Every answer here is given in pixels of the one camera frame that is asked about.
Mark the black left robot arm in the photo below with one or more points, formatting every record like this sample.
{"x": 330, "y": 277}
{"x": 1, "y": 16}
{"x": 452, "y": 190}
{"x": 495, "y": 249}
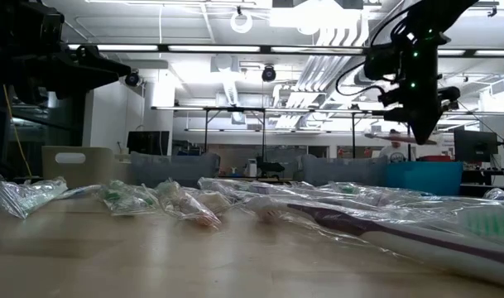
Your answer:
{"x": 24, "y": 25}

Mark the red box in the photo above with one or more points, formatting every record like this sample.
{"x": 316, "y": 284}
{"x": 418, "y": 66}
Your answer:
{"x": 435, "y": 158}

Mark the black monitor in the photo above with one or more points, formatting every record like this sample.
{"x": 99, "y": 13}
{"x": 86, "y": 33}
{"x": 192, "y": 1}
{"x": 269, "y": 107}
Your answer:
{"x": 148, "y": 142}
{"x": 475, "y": 145}

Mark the purple toothbrush in clear wrapper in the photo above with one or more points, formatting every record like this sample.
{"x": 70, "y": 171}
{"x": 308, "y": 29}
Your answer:
{"x": 338, "y": 220}

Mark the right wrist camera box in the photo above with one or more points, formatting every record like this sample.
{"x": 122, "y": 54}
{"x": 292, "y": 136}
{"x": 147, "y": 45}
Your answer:
{"x": 380, "y": 64}

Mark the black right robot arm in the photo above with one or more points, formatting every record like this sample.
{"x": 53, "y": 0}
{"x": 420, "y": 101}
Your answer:
{"x": 442, "y": 12}

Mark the person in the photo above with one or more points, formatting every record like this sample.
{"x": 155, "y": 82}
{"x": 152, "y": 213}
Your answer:
{"x": 394, "y": 155}

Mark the orange toothbrush in clear wrapper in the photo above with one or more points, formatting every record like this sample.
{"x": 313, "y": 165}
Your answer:
{"x": 202, "y": 218}

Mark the white bottle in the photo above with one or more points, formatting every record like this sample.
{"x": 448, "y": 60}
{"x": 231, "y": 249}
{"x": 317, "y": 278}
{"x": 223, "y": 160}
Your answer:
{"x": 251, "y": 169}

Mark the teal plastic bin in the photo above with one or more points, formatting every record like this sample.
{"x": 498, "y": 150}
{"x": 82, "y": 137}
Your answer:
{"x": 425, "y": 178}

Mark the blue toothbrush in clear wrapper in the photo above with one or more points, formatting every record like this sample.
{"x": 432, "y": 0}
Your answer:
{"x": 80, "y": 191}

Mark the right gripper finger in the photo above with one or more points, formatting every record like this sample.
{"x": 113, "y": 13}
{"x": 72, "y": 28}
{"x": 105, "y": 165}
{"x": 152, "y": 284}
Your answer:
{"x": 417, "y": 128}
{"x": 430, "y": 124}

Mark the clear grey plastic bin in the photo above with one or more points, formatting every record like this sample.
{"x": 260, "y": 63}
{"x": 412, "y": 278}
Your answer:
{"x": 342, "y": 169}
{"x": 173, "y": 169}

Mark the black dome ceiling camera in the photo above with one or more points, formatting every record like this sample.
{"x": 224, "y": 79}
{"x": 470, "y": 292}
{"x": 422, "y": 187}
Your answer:
{"x": 132, "y": 78}
{"x": 269, "y": 73}

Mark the black background robot arm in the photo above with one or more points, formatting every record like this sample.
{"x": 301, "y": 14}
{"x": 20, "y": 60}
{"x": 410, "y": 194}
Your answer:
{"x": 270, "y": 166}

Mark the black metal frame rig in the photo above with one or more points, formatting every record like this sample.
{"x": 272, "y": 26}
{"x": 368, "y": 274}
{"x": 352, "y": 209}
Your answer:
{"x": 235, "y": 109}

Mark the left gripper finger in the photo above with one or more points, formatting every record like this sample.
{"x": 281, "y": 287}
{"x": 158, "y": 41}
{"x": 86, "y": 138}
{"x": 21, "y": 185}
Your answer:
{"x": 115, "y": 74}

